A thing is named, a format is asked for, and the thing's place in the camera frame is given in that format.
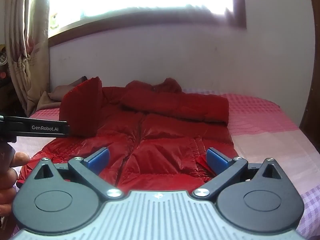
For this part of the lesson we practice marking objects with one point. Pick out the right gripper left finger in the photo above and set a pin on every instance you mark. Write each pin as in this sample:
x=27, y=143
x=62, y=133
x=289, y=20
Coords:
x=59, y=198

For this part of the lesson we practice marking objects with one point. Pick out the beige patterned curtain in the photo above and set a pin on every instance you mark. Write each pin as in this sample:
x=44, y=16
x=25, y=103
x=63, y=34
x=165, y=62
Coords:
x=26, y=40

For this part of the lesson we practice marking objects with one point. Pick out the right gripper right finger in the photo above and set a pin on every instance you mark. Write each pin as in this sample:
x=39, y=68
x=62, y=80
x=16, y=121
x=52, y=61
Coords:
x=258, y=198

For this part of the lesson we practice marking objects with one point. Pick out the red puffer jacket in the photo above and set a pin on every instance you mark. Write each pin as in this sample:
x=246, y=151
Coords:
x=82, y=108

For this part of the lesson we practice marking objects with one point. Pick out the brown folded cloth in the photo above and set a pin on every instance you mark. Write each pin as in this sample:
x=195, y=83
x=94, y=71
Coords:
x=53, y=99

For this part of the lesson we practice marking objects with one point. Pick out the person's left hand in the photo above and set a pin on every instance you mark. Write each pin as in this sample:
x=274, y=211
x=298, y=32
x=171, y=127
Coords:
x=8, y=179

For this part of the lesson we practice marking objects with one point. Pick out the pink checked bed sheet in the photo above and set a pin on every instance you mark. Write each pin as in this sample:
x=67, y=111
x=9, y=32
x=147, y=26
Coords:
x=257, y=129

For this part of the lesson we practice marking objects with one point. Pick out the wooden window frame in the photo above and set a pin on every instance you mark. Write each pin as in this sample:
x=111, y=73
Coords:
x=84, y=27

